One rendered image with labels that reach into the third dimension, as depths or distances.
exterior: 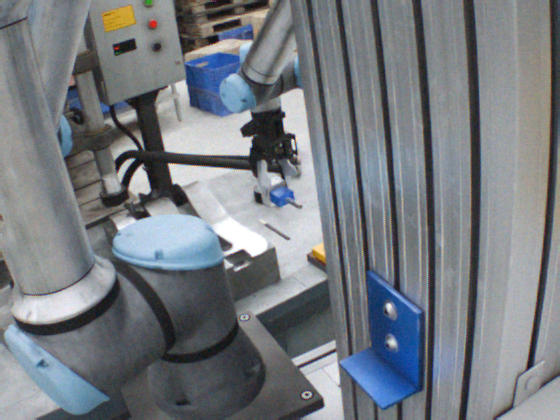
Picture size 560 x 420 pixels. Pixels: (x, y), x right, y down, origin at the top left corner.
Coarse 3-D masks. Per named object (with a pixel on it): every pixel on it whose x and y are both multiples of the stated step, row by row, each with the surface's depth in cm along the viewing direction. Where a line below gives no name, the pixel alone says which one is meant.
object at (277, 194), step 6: (276, 180) 144; (282, 180) 143; (276, 186) 143; (282, 186) 143; (270, 192) 142; (276, 192) 141; (282, 192) 141; (288, 192) 140; (264, 198) 145; (270, 198) 143; (276, 198) 140; (282, 198) 140; (288, 198) 139; (294, 198) 142; (270, 204) 143; (276, 204) 141; (282, 204) 140; (294, 204) 137; (300, 204) 136
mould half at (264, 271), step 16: (192, 192) 152; (208, 192) 152; (160, 208) 147; (176, 208) 147; (208, 208) 149; (112, 224) 146; (224, 224) 144; (112, 240) 155; (240, 240) 135; (256, 240) 134; (256, 256) 129; (272, 256) 131; (240, 272) 128; (256, 272) 130; (272, 272) 133; (240, 288) 129; (256, 288) 132
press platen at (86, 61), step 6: (78, 54) 163; (84, 54) 163; (90, 54) 164; (78, 60) 162; (84, 60) 163; (90, 60) 164; (96, 60) 168; (78, 66) 163; (84, 66) 163; (90, 66) 165; (72, 72) 163; (78, 72) 164; (84, 72) 165
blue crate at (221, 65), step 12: (192, 60) 526; (204, 60) 533; (216, 60) 541; (228, 60) 530; (240, 60) 513; (192, 72) 511; (204, 72) 492; (216, 72) 480; (228, 72) 538; (192, 84) 520; (204, 84) 502; (216, 84) 484
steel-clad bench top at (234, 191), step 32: (224, 192) 180; (256, 224) 159; (288, 224) 157; (320, 224) 155; (288, 256) 143; (288, 288) 132; (0, 352) 123; (0, 384) 113; (32, 384) 112; (0, 416) 104; (32, 416) 103
